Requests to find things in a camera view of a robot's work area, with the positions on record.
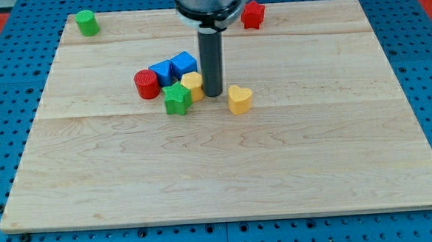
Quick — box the yellow hexagon block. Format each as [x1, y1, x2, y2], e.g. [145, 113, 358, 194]
[180, 72, 204, 102]

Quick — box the green star block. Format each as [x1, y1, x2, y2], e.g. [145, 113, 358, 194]
[162, 81, 192, 115]

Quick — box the green cylinder block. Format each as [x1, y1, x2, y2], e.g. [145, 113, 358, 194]
[74, 10, 100, 37]

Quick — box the yellow heart block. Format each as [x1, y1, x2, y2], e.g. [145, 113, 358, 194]
[228, 85, 253, 115]

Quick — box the red cylinder block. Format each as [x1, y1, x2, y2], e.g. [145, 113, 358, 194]
[134, 69, 160, 99]

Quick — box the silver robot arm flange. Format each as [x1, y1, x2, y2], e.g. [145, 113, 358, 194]
[174, 0, 250, 34]

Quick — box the blue triangle block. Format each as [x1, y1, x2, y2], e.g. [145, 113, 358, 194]
[148, 60, 172, 87]

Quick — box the red star block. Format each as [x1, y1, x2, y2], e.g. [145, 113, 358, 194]
[240, 1, 266, 29]

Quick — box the light wooden board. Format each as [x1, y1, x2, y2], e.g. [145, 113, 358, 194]
[0, 0, 432, 233]

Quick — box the blue cube block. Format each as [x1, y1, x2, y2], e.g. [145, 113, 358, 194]
[171, 51, 198, 80]

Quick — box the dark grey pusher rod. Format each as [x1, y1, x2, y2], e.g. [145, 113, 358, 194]
[198, 32, 223, 98]

